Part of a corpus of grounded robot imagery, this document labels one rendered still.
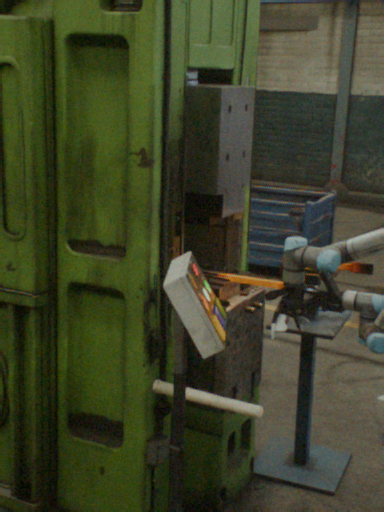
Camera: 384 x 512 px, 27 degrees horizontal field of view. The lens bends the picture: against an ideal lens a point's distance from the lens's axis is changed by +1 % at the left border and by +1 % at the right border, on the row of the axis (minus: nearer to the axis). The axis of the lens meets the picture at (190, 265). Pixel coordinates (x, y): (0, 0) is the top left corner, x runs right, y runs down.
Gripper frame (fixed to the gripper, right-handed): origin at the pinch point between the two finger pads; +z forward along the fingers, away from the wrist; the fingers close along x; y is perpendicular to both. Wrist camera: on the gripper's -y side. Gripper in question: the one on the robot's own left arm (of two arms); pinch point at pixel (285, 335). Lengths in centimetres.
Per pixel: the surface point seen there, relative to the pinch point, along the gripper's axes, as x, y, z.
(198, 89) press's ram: 3, -52, -82
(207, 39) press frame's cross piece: 16, -62, -100
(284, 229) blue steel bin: 318, -276, 48
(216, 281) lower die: 15, -51, -6
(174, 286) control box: -43, -11, -23
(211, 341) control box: -34.6, -1.7, -4.7
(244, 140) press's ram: 27, -50, -62
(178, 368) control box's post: -31.3, -21.0, 11.5
